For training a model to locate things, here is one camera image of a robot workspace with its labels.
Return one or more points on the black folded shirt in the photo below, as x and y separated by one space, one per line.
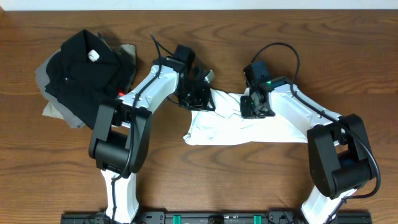
82 85

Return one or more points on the white collar label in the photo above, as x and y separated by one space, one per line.
93 55

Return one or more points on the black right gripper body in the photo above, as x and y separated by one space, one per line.
249 110

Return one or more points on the white robot print t-shirt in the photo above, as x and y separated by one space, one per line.
225 126

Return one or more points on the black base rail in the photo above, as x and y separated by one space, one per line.
272 217

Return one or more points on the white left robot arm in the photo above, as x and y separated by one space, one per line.
120 139

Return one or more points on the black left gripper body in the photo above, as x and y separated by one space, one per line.
194 96

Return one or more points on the light grey folded cloth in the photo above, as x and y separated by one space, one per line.
53 108

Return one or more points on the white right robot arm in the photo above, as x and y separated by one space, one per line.
340 157

